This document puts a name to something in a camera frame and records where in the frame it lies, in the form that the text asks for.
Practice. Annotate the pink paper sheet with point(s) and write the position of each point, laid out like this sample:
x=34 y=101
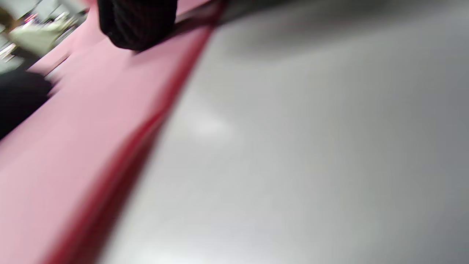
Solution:
x=84 y=128

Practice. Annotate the person's left hand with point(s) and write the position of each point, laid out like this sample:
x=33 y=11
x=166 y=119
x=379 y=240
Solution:
x=18 y=99

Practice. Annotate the person's right hand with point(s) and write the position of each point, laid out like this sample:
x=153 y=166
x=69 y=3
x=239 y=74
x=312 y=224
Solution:
x=137 y=22

